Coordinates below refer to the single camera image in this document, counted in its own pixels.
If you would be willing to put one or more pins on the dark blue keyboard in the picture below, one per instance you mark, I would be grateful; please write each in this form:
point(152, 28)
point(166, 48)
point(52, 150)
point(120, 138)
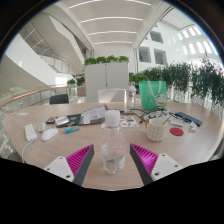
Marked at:
point(189, 118)

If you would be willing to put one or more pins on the green tote bag cat print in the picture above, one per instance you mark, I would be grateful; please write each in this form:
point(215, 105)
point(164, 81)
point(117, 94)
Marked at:
point(153, 95)

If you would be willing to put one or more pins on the wooden planter with plants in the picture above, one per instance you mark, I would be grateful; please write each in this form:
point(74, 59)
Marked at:
point(80, 81)

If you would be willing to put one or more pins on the black chair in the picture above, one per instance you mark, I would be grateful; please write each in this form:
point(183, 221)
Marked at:
point(59, 99)

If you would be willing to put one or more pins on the gold spoon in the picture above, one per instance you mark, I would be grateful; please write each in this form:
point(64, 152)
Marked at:
point(167, 119)

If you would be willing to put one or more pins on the row of green plants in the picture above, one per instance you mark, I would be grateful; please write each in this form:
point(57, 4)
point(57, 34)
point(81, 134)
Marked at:
point(186, 78)

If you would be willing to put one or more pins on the small white case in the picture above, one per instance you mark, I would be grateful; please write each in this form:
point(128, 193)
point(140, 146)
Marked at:
point(42, 127)

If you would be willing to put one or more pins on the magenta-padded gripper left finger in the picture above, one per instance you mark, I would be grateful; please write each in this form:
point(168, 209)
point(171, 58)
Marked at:
point(60, 166)

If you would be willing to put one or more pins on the colourful sticker sheet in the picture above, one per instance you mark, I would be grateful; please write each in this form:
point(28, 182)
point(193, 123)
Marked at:
point(130, 123)

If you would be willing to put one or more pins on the clear shaker bottle white lid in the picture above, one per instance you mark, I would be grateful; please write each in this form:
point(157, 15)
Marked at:
point(130, 98)

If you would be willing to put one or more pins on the small blue tube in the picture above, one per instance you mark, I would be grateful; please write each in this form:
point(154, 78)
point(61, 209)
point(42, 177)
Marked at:
point(72, 129)

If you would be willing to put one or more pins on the white paper sheet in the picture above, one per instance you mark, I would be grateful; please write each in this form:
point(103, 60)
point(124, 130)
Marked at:
point(22, 114)

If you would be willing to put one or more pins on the white power strip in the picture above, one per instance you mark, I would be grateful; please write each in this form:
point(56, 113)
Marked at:
point(30, 132)

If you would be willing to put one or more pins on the open notebook with papers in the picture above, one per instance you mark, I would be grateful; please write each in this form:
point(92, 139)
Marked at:
point(95, 113)

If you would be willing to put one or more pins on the black folder with card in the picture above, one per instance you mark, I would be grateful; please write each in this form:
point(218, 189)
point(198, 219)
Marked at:
point(73, 119)

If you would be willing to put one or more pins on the glass railing wooden handrail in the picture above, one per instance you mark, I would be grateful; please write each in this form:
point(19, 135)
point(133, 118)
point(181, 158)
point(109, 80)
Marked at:
point(30, 92)

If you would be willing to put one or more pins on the white computer mouse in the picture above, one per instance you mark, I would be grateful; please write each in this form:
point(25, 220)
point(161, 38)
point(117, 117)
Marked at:
point(49, 134)

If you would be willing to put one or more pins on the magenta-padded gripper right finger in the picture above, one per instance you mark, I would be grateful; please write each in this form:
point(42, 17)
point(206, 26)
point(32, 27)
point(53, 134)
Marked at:
point(165, 166)

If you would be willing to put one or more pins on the ceiling light strips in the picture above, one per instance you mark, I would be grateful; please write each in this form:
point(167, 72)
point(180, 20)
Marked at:
point(110, 18)

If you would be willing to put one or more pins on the clear water bottle white cap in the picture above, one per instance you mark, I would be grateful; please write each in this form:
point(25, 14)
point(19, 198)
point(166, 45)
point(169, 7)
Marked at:
point(113, 146)

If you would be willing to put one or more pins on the white cabinet with plants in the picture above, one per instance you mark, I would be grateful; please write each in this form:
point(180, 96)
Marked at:
point(106, 80)

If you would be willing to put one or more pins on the white grid-pattern mug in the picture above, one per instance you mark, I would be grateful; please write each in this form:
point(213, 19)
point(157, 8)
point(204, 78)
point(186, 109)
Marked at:
point(156, 130)

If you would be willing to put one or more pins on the small white packet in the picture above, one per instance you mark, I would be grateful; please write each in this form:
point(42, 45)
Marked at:
point(193, 126)

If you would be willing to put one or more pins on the white chair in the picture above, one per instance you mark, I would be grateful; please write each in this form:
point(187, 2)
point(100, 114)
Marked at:
point(111, 95)

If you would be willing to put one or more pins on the small red black case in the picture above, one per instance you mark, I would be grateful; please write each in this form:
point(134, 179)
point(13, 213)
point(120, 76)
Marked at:
point(51, 120)

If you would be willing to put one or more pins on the flat round red coaster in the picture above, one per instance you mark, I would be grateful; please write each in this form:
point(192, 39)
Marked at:
point(176, 131)

